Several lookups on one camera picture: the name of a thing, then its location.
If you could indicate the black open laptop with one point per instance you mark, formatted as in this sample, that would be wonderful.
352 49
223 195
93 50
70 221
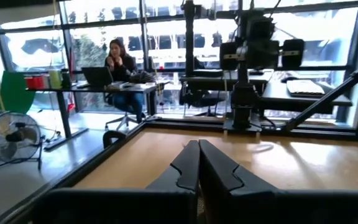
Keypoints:
97 76

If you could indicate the black office chair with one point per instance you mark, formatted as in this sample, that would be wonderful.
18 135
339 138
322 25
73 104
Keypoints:
204 99

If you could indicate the grey desk with keyboard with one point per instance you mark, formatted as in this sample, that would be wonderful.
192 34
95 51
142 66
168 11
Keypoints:
275 96

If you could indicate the dark bottle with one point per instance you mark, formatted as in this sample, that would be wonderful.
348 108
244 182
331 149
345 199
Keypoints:
66 78

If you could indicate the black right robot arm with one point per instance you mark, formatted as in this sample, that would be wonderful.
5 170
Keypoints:
242 102

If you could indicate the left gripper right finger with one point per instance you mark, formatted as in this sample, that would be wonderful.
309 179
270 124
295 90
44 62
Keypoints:
216 168

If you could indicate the black office desk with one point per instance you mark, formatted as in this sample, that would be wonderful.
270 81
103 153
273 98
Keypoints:
104 90

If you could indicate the green round board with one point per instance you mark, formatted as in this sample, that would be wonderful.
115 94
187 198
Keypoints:
15 93

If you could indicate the grey swivel office chair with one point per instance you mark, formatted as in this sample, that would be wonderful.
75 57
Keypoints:
124 119

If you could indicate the computer keyboard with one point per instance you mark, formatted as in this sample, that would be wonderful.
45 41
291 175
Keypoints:
304 87

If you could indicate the light green cup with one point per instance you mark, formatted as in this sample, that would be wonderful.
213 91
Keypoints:
55 79

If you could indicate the black floor fan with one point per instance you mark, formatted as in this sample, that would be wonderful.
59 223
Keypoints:
12 138

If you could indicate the black vertical pole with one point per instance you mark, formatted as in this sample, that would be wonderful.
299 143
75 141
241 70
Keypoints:
189 37

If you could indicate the red canister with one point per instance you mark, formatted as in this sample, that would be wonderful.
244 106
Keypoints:
41 81
31 82

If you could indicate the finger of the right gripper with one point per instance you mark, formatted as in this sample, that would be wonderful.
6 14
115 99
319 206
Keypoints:
270 56
256 56

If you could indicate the grey office desk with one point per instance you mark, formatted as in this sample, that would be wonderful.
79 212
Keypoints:
216 79

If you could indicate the person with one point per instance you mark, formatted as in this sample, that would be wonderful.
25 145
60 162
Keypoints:
121 67

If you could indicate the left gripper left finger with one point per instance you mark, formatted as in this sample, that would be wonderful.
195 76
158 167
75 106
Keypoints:
188 168

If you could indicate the black striped bag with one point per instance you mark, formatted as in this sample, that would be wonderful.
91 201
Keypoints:
142 77

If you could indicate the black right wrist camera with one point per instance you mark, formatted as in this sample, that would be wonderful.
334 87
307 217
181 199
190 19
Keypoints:
256 25

